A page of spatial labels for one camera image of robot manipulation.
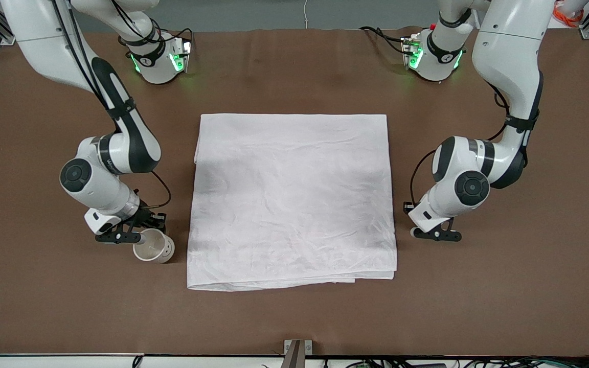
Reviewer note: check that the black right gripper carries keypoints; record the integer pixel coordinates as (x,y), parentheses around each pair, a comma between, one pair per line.
(145,217)

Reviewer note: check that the white mug with smiley face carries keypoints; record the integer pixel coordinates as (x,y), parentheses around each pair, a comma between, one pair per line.
(154,250)

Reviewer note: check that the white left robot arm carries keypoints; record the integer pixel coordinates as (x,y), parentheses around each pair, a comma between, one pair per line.
(509,56)

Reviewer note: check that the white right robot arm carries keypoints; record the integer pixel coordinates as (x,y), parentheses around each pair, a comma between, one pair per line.
(120,148)

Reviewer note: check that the white folded cloth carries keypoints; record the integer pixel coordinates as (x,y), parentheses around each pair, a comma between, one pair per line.
(294,204)

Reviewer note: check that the metal connector bracket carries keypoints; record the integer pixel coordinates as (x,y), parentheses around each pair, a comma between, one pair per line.
(411,51)
(182,55)

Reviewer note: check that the grey metal table bracket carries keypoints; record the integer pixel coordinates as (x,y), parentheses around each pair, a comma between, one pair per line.
(297,352)

